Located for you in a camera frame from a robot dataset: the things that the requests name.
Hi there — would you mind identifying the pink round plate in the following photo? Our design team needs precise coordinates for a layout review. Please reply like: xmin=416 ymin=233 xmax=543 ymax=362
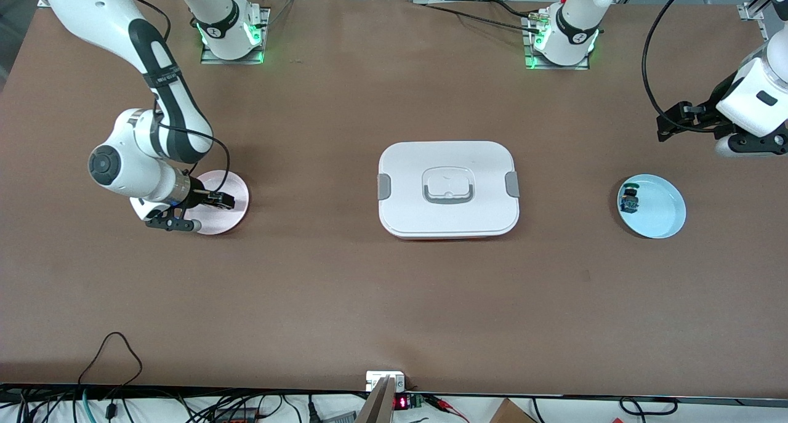
xmin=183 ymin=171 xmax=250 ymax=236

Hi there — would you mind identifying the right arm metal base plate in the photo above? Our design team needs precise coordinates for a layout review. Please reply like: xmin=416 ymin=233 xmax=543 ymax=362
xmin=200 ymin=7 xmax=270 ymax=65

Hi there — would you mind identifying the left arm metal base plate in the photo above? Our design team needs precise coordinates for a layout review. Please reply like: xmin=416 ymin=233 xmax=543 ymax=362
xmin=523 ymin=10 xmax=590 ymax=71

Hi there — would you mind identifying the thin black table cable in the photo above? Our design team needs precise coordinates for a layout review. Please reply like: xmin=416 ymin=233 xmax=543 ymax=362
xmin=424 ymin=0 xmax=544 ymax=33

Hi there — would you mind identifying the light blue round plate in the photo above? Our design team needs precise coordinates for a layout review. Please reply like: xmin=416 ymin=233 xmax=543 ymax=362
xmin=617 ymin=174 xmax=687 ymax=239

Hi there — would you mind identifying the small dark blue object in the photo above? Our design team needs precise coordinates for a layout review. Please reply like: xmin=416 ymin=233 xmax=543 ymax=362
xmin=619 ymin=182 xmax=641 ymax=215

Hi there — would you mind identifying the white lidded box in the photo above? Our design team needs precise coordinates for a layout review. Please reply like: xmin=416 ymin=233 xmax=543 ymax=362
xmin=377 ymin=141 xmax=521 ymax=240

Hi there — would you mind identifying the looped black cable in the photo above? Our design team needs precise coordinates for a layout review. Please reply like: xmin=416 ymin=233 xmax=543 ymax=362
xmin=77 ymin=332 xmax=143 ymax=388

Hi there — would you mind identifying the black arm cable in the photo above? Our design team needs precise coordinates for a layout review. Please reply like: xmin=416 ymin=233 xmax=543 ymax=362
xmin=642 ymin=0 xmax=718 ymax=134
xmin=131 ymin=0 xmax=231 ymax=179

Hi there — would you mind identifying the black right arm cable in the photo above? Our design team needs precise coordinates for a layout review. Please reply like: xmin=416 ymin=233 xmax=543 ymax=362
xmin=131 ymin=0 xmax=231 ymax=179

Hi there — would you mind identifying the brown cardboard box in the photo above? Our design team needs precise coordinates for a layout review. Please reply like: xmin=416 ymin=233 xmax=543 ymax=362
xmin=489 ymin=398 xmax=537 ymax=423

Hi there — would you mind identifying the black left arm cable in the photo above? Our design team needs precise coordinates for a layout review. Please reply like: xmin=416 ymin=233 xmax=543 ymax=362
xmin=642 ymin=0 xmax=718 ymax=134

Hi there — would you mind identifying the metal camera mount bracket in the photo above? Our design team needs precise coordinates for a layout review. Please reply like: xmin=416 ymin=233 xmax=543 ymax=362
xmin=357 ymin=371 xmax=407 ymax=423

